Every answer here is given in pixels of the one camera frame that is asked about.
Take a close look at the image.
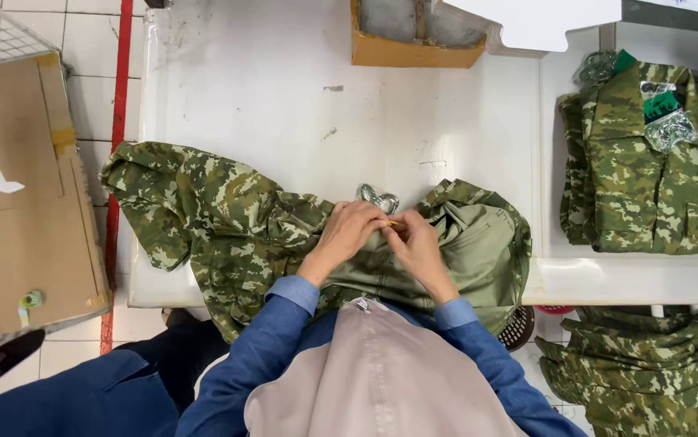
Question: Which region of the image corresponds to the person's left hand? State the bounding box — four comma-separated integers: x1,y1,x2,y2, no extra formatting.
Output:
297,201,393,289

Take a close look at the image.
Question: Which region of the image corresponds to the person's right hand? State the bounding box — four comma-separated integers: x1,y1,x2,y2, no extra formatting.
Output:
383,209,460,306

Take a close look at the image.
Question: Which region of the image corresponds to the camouflage garment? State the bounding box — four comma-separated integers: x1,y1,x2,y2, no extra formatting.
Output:
100,141,533,344

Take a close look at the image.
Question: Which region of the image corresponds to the clear plastic accessory bag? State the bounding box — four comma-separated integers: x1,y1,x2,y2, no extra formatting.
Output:
356,183,401,215

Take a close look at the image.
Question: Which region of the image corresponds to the dark plastic basket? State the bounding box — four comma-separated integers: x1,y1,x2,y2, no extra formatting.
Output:
497,305,535,352

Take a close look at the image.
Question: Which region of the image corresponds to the brown cardboard box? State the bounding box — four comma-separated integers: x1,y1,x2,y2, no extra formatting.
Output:
350,0,488,69

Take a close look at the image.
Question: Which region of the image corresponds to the white foam sheet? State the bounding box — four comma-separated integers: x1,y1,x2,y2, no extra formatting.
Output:
434,0,623,58

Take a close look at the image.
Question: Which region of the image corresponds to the folded camouflage shirt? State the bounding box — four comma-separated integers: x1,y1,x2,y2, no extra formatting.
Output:
558,59,698,255

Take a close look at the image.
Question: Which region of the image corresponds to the pile of camouflage garments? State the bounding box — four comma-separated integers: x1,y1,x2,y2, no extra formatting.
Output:
535,305,698,437

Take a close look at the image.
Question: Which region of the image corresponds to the clear bag with green card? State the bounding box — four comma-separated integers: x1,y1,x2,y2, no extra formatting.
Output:
640,80,698,153

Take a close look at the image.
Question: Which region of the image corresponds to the large cardboard carton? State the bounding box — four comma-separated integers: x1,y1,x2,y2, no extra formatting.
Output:
0,51,112,336

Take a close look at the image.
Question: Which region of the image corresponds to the green tape piece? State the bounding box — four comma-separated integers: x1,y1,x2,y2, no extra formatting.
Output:
18,290,44,329

